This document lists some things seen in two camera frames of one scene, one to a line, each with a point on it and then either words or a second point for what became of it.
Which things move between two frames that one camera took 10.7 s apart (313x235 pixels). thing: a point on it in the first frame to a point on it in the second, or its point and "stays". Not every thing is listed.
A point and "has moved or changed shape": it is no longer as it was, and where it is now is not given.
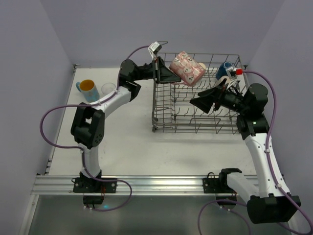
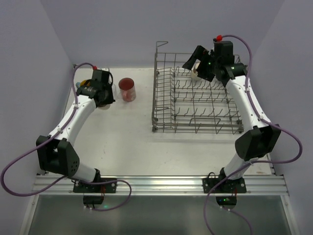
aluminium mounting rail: [126, 185] stays
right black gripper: [218, 97] to [204, 71]
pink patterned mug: [187, 68] has moved or changed shape
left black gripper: [156, 71] to [105, 97]
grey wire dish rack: [173, 112] stays
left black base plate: [93, 185] stays
